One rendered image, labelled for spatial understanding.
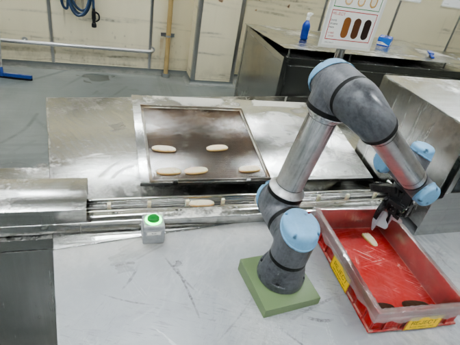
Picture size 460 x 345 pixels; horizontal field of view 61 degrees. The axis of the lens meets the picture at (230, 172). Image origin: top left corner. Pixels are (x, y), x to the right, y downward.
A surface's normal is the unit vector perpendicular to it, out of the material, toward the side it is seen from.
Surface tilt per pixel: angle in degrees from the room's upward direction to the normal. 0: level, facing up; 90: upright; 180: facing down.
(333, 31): 90
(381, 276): 0
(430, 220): 90
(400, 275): 0
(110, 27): 90
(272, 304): 4
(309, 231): 11
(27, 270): 90
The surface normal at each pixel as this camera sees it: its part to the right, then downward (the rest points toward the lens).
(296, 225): 0.24, -0.70
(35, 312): 0.27, 0.56
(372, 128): -0.14, 0.56
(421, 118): -0.95, 0.01
